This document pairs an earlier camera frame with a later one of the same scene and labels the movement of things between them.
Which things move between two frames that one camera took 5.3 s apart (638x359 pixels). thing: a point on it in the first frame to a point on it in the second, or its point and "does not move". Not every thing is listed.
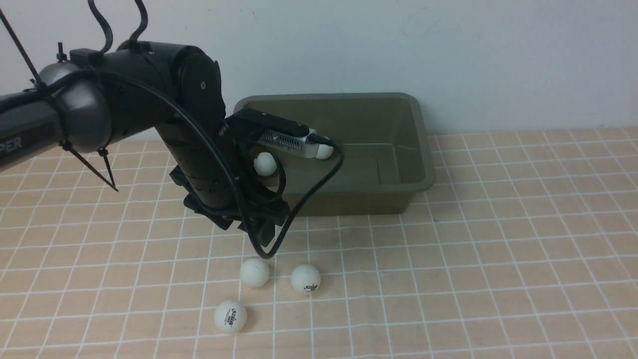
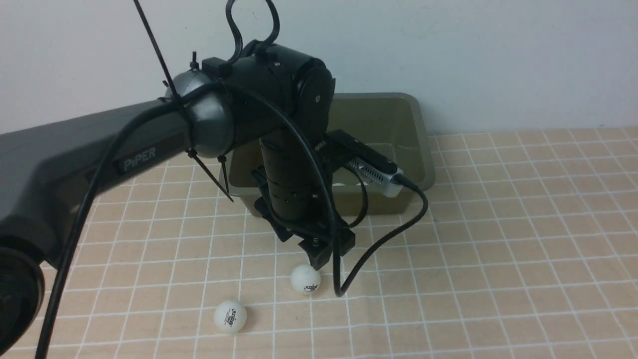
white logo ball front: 230,316 does not move
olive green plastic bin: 388,156 does not move
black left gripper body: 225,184 to 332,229
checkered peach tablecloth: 526,247 does not move
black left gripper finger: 262,231 to 320,256
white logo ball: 305,278 does not move
